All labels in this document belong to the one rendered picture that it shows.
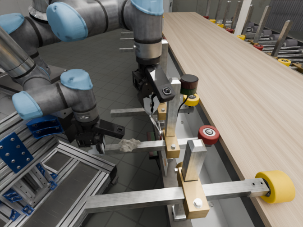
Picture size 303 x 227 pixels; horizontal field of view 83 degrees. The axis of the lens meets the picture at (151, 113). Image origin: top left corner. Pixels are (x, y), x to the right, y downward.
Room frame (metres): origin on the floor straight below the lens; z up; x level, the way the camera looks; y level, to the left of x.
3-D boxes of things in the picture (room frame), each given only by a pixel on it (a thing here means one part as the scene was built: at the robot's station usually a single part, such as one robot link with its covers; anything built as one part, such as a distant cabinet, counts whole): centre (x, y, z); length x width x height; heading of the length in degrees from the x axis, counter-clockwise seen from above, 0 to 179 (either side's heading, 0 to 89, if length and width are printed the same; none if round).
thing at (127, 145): (0.44, 0.09, 0.87); 0.09 x 0.07 x 0.02; 96
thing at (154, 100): (0.49, 0.00, 1.04); 0.06 x 0.03 x 0.09; 26
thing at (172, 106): (0.50, -0.08, 0.89); 0.03 x 0.03 x 0.48; 6
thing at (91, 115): (0.42, 0.21, 1.05); 0.08 x 0.08 x 0.05
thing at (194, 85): (0.50, -0.12, 1.11); 0.06 x 0.06 x 0.02
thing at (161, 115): (0.72, -0.05, 0.83); 0.13 x 0.06 x 0.05; 6
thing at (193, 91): (0.50, -0.12, 1.09); 0.06 x 0.06 x 0.02
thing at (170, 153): (0.47, -0.08, 0.84); 0.13 x 0.06 x 0.05; 6
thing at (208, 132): (0.47, -0.23, 0.85); 0.08 x 0.08 x 0.11
